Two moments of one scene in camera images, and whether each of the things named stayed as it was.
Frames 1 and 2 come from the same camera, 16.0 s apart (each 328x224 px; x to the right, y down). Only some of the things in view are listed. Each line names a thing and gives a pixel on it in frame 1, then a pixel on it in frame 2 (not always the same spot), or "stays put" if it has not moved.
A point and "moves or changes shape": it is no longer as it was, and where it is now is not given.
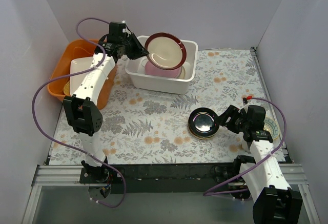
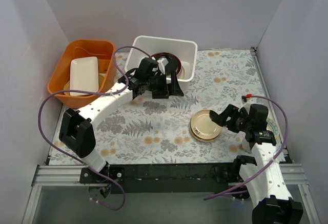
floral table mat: x=141 y=127 stays put
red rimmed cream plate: x=166 y=50 moves or changes shape
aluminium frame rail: x=52 y=175 stays put
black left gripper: x=131 y=47 → x=162 y=86
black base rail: x=163 y=178 stays put
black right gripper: x=233 y=120 stays put
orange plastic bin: x=78 y=49 stays put
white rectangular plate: x=78 y=64 stays put
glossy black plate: x=203 y=121 → x=173 y=62
